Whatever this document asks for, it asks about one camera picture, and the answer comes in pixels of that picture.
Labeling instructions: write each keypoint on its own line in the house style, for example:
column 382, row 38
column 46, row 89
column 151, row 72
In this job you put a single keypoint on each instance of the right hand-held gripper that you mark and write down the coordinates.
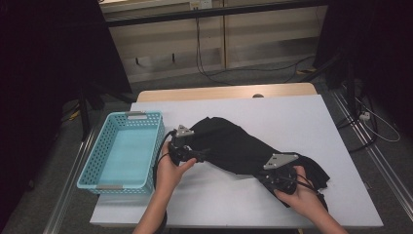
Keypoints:
column 277, row 161

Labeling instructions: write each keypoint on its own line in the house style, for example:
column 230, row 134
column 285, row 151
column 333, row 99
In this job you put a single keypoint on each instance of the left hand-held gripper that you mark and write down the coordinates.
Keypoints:
column 183, row 131

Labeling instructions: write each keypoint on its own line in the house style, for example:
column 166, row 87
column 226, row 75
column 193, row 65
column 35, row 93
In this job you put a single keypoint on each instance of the black shorts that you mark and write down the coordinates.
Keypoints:
column 233, row 146

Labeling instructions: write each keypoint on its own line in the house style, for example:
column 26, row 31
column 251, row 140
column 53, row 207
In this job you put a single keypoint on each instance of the light blue plastic basket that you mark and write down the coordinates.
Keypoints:
column 126, row 152

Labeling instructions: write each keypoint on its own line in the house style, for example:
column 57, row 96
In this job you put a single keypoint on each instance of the person's right hand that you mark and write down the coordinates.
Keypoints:
column 305, row 198

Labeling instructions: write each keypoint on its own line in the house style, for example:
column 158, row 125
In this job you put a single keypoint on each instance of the person's left hand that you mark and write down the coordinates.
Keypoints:
column 168, row 177

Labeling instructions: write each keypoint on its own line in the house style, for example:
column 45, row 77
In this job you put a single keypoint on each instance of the white power plug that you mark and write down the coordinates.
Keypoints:
column 364, row 116

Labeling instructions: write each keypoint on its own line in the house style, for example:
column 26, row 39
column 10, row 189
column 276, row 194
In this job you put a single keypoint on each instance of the black metal stand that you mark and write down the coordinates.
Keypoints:
column 350, row 91
column 84, row 123

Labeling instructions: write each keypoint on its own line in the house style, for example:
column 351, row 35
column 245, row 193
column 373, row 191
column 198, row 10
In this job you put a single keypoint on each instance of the beige cabinet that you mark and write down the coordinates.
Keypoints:
column 266, row 48

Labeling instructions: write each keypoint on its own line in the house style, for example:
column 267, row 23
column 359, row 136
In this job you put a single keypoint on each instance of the black horizontal bar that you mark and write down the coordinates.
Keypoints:
column 211, row 13

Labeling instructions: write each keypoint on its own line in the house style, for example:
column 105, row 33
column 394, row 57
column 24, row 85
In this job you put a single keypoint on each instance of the black curtain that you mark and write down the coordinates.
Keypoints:
column 39, row 81
column 383, row 48

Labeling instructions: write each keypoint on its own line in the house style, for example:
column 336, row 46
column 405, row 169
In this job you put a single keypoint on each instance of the aluminium floor rail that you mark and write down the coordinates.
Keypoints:
column 381, row 162
column 66, row 195

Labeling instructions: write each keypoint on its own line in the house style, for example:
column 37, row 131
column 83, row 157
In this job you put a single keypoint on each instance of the white wall socket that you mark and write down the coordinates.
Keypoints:
column 200, row 4

